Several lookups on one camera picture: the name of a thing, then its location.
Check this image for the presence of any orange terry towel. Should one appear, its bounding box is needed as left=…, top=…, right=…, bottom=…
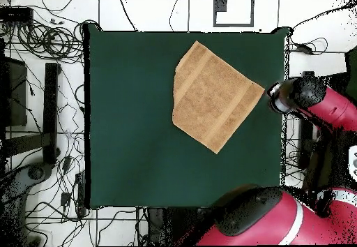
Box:
left=172, top=40, right=266, bottom=155

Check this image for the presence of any dark green table cloth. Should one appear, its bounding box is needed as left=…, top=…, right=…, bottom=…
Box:
left=82, top=22, right=293, bottom=210

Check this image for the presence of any black power strip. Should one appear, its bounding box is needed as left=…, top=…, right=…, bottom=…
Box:
left=75, top=171, right=86, bottom=217

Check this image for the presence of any black box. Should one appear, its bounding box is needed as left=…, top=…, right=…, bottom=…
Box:
left=0, top=55, right=29, bottom=128

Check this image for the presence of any dark green fabric sheet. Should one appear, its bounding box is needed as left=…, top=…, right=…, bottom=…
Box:
left=344, top=48, right=357, bottom=100

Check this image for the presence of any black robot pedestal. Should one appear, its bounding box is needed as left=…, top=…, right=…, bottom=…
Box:
left=146, top=207, right=202, bottom=246

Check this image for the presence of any grey square floor frame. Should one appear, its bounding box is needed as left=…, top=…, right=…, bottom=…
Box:
left=213, top=0, right=255, bottom=28

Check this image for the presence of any coiled black cable bundle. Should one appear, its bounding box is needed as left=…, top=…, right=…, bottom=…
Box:
left=16, top=20, right=84, bottom=63

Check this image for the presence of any black network switch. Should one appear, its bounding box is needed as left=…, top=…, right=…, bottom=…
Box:
left=0, top=6, right=34, bottom=24

